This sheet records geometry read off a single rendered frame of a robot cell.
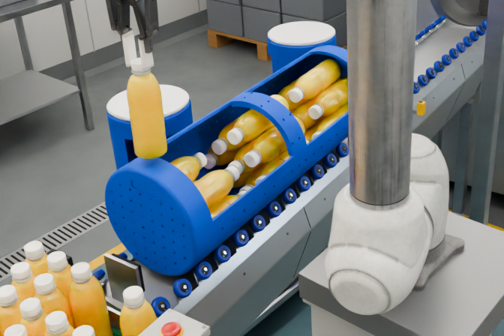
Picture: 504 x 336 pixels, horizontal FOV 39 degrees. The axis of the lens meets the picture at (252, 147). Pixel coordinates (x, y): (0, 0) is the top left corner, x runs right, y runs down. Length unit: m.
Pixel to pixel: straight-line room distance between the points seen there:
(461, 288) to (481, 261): 0.09
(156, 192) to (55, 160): 2.87
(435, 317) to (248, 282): 0.58
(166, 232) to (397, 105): 0.72
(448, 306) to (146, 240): 0.69
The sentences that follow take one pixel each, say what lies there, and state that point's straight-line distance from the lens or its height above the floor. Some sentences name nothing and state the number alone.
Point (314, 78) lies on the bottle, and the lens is 2.06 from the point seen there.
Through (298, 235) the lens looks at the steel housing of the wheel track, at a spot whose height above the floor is 0.85.
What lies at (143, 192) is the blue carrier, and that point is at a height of 1.18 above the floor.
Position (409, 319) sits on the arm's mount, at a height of 1.06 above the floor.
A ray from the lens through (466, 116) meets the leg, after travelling 3.31.
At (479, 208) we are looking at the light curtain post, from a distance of 2.84.
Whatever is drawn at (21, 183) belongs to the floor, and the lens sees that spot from 4.25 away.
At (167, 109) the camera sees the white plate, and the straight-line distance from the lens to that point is 2.31.
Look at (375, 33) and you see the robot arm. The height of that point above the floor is 1.65.
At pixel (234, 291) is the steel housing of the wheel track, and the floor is 0.86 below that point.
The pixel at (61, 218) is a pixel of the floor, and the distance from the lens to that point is 3.83.
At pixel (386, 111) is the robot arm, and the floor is 1.53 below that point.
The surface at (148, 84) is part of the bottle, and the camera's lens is 1.49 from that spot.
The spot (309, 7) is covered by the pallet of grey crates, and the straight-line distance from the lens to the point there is 5.10.
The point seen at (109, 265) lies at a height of 1.03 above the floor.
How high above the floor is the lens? 1.99
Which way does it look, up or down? 28 degrees down
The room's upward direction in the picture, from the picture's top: 4 degrees counter-clockwise
